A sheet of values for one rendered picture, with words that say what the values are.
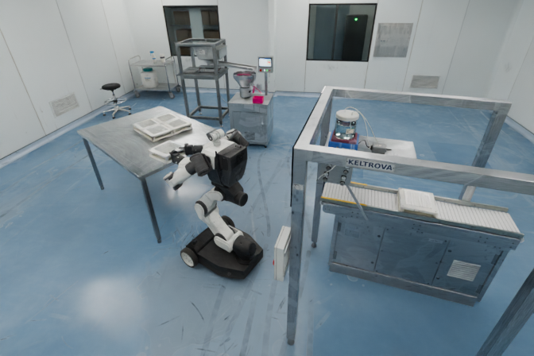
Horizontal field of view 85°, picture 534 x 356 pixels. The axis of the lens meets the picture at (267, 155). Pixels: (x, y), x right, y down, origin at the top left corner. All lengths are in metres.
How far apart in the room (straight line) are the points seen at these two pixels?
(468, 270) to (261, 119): 3.18
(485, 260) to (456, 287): 0.36
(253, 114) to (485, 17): 5.12
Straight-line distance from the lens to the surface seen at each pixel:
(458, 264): 2.76
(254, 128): 4.64
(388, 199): 2.48
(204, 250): 2.89
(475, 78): 7.89
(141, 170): 2.87
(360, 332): 2.67
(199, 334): 2.63
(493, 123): 2.40
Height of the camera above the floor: 2.26
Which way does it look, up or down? 30 degrees down
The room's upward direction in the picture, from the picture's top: 1 degrees counter-clockwise
